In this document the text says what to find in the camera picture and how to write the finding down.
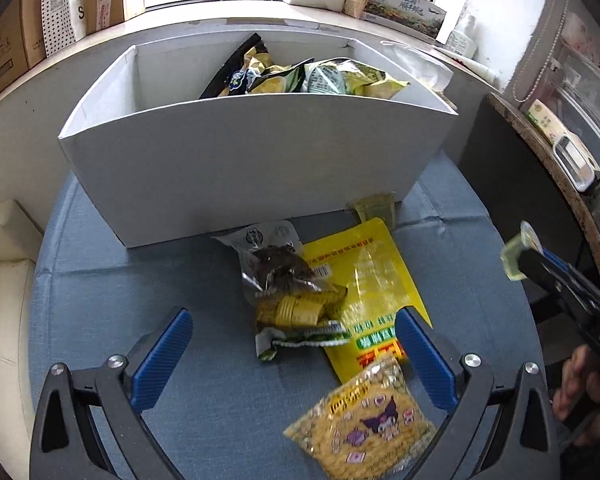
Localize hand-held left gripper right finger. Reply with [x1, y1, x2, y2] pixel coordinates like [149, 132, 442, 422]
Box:
[395, 306, 562, 480]

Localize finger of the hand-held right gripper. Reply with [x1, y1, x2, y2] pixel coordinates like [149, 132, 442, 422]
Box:
[532, 247, 588, 291]
[517, 249, 600, 361]

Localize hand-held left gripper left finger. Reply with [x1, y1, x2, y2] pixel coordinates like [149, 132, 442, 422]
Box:
[30, 307, 193, 480]

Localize translucent green jelly cup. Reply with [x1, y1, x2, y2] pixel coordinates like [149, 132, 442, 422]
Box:
[347, 192, 397, 228]
[500, 220, 543, 283]

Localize yellow noodle packet purple cartoon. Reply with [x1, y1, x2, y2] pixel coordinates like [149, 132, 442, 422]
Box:
[283, 352, 438, 480]

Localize large yellow snack packet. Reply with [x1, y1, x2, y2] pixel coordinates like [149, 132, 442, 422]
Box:
[302, 217, 433, 386]

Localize yellow corn snack packet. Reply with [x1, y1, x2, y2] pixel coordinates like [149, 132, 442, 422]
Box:
[254, 284, 350, 362]

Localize clear packet dark contents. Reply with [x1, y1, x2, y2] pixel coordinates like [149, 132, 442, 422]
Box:
[212, 221, 333, 306]

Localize white cardboard box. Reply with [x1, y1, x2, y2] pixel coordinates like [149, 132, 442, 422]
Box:
[57, 35, 459, 248]

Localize beige printed snack packet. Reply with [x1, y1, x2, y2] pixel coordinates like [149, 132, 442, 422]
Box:
[305, 58, 411, 101]

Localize black snack packet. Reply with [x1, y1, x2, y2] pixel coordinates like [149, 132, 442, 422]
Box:
[198, 33, 271, 100]

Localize person's right hand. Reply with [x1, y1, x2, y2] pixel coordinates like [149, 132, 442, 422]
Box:
[552, 345, 600, 432]

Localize dark stone side counter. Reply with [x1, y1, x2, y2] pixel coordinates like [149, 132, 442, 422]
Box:
[485, 92, 600, 311]

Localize white desk clock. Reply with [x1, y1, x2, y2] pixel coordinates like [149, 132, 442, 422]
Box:
[552, 132, 596, 192]

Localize yellow cream box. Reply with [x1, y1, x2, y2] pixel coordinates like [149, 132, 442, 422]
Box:
[525, 99, 566, 146]

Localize cream leather sofa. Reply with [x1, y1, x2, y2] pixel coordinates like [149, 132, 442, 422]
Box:
[0, 200, 43, 480]

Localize clear plastic drawer unit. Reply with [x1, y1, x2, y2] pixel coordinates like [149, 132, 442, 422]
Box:
[525, 10, 600, 171]

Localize white tube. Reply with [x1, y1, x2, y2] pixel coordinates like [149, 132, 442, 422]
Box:
[432, 45, 498, 81]

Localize yellow tissue box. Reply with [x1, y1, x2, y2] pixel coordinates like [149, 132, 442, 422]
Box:
[380, 40, 454, 111]

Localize white jar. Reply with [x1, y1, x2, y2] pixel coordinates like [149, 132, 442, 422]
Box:
[445, 30, 478, 58]

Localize long landscape print box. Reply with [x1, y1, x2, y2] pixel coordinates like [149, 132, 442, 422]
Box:
[360, 0, 448, 41]

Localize large brown cardboard box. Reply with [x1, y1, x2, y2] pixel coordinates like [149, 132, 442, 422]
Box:
[0, 0, 47, 102]

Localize polka dot paper bag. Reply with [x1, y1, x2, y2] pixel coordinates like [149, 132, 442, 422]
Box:
[40, 0, 77, 56]

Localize beaded blind cord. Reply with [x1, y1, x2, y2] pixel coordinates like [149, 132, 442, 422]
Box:
[512, 0, 571, 103]

